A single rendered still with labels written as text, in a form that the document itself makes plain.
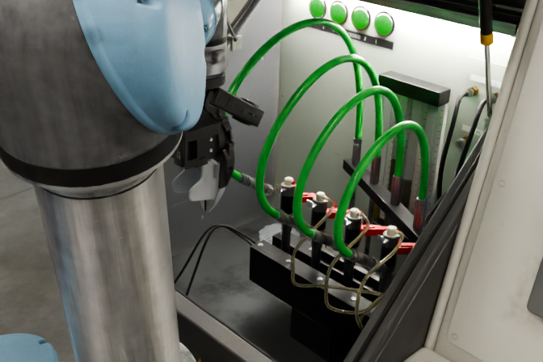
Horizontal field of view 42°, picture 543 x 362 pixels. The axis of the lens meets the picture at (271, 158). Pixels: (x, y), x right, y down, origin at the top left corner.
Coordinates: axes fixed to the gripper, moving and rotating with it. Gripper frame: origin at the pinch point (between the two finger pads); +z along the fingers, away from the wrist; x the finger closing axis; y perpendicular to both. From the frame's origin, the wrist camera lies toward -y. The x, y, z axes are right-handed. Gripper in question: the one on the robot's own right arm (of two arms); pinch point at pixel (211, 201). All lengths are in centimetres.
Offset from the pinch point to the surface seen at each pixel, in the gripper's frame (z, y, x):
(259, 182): 2.5, -13.0, -3.3
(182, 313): 28.4, -3.3, -11.9
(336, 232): 5.0, -13.9, 12.5
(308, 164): -2.8, -15.5, 4.6
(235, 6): 48, -226, -248
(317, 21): -19.1, -33.5, -11.3
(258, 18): -11, -49, -43
